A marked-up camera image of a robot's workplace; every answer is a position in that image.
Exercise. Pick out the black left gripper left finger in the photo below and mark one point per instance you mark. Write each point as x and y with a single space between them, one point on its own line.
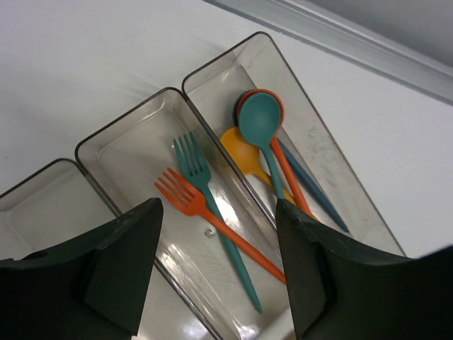
93 286

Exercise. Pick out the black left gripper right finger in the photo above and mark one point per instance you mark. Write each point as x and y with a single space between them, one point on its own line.
340 288

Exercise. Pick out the dark blue plastic spoon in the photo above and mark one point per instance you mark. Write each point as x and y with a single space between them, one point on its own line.
303 177

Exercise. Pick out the orange plastic fork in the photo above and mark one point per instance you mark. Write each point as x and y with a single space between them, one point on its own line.
191 202

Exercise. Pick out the teal plastic fork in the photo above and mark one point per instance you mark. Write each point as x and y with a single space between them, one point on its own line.
194 168

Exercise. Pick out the yellow plastic spoon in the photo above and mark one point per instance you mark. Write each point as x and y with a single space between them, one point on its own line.
247 158

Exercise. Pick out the orange plastic spoon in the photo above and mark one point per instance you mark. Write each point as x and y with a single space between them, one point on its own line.
275 145

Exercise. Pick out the teal plastic spoon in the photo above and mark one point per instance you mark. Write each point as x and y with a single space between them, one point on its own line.
259 119

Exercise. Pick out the clear outer container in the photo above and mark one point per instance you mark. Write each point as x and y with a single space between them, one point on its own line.
55 204

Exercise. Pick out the clear middle container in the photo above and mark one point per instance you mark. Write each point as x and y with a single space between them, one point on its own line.
128 156

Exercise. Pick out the clear spoon container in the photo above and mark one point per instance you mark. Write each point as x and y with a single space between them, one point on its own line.
257 63

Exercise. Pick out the aluminium table frame rail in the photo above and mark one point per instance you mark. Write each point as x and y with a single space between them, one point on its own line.
337 36

